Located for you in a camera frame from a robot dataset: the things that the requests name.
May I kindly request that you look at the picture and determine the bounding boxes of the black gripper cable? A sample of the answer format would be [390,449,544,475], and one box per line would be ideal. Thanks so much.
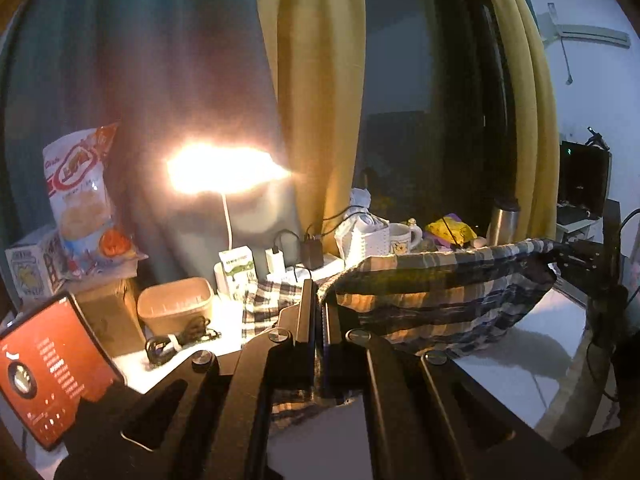
[584,300,623,403]

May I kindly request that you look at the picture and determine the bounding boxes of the crumpled white tissue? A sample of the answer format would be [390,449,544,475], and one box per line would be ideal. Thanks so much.
[349,187,374,212]

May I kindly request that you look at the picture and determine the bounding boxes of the red product box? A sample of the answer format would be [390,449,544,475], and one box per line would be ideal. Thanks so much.
[0,292,127,452]

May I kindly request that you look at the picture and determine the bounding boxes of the white air conditioner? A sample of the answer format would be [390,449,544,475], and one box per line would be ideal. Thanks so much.
[539,3,632,50]

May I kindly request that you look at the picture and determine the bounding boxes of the black power adapter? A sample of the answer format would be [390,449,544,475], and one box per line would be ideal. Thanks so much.
[299,240,325,271]

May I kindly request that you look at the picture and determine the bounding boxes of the yellow snack packet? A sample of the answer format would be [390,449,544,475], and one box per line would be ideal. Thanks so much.
[424,214,479,249]

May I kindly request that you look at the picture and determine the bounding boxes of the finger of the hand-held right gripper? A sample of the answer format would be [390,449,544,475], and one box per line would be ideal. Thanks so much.
[545,241,603,282]

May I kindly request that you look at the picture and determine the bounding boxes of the stainless steel thermos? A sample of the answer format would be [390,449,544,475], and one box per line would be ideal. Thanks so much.
[486,197,521,246]

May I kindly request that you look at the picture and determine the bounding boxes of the white desk lamp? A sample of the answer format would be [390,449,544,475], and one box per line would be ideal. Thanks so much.
[166,142,292,262]

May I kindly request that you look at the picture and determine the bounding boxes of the coiled black cable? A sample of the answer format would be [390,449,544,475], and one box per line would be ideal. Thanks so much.
[144,315,222,367]

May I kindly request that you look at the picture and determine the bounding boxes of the small printed carton box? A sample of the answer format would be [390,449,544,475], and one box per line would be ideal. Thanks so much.
[5,232,69,299]

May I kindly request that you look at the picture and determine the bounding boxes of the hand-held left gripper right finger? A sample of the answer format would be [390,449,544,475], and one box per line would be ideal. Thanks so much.
[319,304,587,480]

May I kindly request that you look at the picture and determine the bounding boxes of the brown cardboard box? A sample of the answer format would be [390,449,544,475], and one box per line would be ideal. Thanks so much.
[74,277,147,359]

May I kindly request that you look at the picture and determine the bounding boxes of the dark monitor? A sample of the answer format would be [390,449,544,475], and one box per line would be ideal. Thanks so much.
[559,141,614,216]

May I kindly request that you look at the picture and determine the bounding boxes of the beige plastic container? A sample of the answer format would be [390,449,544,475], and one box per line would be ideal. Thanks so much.
[137,277,214,339]

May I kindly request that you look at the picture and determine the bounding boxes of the plaid pants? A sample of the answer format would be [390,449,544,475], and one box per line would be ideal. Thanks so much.
[242,239,560,432]

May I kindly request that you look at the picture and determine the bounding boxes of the yellow curtain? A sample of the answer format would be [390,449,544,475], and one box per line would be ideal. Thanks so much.
[474,0,561,247]
[249,0,367,257]

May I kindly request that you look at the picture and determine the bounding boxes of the white patterned bag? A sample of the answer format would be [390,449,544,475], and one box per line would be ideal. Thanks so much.
[334,214,391,267]

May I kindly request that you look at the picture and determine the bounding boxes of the white charger plug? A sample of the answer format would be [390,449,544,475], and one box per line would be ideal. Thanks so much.
[265,247,286,277]

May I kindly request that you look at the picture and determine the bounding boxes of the white shelf unit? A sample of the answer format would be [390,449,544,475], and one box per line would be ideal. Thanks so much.
[555,204,602,247]

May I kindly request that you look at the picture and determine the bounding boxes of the green white milk carton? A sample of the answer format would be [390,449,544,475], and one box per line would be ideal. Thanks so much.
[219,245,259,302]

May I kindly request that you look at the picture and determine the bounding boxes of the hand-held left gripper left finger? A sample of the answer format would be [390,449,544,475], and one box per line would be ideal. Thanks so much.
[54,279,318,480]

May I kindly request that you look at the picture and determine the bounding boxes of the orange white snack bag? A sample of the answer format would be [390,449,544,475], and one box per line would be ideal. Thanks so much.
[42,122,149,277]

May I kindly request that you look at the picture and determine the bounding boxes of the white power strip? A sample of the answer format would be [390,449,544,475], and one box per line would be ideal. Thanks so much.
[266,253,347,287]

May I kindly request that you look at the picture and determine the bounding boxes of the white printed mug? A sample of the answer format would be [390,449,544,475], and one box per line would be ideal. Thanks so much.
[387,222,424,257]

